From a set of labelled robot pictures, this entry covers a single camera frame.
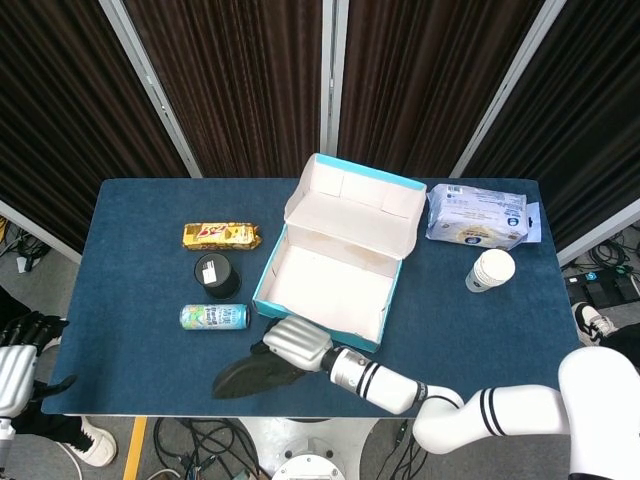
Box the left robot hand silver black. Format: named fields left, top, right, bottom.
left=0, top=310, right=79, bottom=417

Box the dark brown pleated curtain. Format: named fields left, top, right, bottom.
left=123, top=0, right=324, bottom=179
left=336, top=0, right=545, bottom=180
left=0, top=0, right=192, bottom=254
left=462, top=0, right=640, bottom=251

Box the turquoise cardboard box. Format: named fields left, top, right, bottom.
left=252, top=152, right=428, bottom=354

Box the white wet wipes package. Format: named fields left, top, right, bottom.
left=424, top=183, right=542, bottom=252

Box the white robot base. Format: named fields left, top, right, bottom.
left=237, top=417, right=381, bottom=480

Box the black green cable tangle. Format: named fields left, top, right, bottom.
left=588, top=233, right=640, bottom=277

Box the grey metal partition post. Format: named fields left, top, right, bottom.
left=98, top=0, right=204, bottom=179
left=556, top=197, right=640, bottom=267
left=319, top=0, right=350, bottom=160
left=449, top=0, right=570, bottom=179
left=0, top=199, right=84, bottom=265

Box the black shoe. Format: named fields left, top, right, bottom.
left=211, top=344, right=312, bottom=401

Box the black cable with plug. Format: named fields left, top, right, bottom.
left=392, top=418, right=426, bottom=454

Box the white paper cup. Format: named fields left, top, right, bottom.
left=464, top=248, right=517, bottom=294

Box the green blue drink can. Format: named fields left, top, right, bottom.
left=178, top=303, right=251, bottom=333

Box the dark blue table mat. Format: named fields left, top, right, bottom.
left=41, top=178, right=599, bottom=419

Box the black cable tangle under table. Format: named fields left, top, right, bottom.
left=152, top=417, right=271, bottom=480

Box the black cylindrical can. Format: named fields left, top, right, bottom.
left=193, top=252, right=243, bottom=300

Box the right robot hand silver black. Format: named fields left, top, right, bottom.
left=248, top=315, right=335, bottom=385

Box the yellow floor tape strip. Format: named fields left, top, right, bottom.
left=121, top=417, right=149, bottom=480

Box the white black sneaker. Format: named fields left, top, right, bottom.
left=58, top=414, right=119, bottom=469
left=571, top=301, right=621, bottom=347

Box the black yellow cable tangle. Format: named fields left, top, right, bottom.
left=0, top=214, right=51, bottom=274

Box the yellow snack bar package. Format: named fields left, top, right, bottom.
left=180, top=222, right=263, bottom=252

